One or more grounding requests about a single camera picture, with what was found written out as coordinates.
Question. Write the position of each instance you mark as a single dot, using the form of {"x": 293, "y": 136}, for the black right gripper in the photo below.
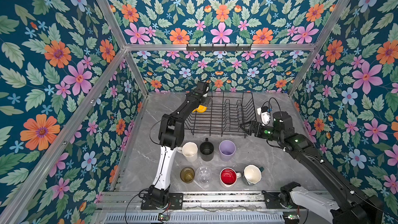
{"x": 258, "y": 125}

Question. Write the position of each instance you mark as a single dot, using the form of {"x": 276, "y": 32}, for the cream ceramic mug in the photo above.
{"x": 189, "y": 151}

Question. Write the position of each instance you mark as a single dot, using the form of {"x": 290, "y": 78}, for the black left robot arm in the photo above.
{"x": 171, "y": 136}

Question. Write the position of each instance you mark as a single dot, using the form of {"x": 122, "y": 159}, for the yellow plastic cup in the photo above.
{"x": 200, "y": 109}

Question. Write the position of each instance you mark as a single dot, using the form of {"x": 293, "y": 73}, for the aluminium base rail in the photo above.
{"x": 199, "y": 207}

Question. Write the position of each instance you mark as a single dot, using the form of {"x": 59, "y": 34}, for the lilac plastic cup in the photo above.
{"x": 227, "y": 150}

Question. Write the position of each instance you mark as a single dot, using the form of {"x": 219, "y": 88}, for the small green circuit board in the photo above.
{"x": 163, "y": 217}

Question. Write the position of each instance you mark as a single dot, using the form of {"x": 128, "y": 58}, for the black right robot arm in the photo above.
{"x": 348, "y": 205}

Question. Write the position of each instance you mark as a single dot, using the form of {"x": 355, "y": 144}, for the black wall hook rail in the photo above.
{"x": 218, "y": 47}

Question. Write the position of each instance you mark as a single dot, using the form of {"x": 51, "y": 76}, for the olive green glass cup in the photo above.
{"x": 187, "y": 175}

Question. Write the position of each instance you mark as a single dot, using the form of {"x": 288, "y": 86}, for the black wire dish rack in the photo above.
{"x": 225, "y": 112}

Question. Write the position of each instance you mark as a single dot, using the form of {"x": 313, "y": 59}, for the black mug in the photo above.
{"x": 207, "y": 150}

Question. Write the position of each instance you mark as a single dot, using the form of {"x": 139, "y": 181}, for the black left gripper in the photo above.
{"x": 206, "y": 101}

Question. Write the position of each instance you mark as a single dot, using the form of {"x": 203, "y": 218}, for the red and white mug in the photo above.
{"x": 228, "y": 177}

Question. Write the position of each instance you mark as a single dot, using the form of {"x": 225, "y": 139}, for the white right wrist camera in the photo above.
{"x": 264, "y": 114}

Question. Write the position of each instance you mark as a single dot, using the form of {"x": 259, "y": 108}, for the clear glass cup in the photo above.
{"x": 203, "y": 175}

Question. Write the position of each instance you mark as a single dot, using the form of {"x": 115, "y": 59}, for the cream and green mug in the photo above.
{"x": 252, "y": 174}

